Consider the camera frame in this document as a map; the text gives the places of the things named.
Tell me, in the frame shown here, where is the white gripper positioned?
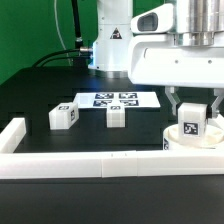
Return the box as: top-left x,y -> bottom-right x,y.
128,3 -> 224,118

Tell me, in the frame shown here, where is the white marker tag plate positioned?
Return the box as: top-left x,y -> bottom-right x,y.
74,91 -> 160,109

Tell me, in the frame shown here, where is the white U-shaped fence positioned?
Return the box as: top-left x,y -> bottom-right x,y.
0,118 -> 224,179

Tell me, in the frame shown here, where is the black curved base cable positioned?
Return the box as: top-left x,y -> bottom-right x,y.
31,46 -> 94,69

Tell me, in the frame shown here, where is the black thick cable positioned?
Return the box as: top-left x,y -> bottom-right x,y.
71,0 -> 84,51

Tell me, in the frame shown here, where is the thin white cable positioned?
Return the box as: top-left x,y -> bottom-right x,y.
54,0 -> 72,67

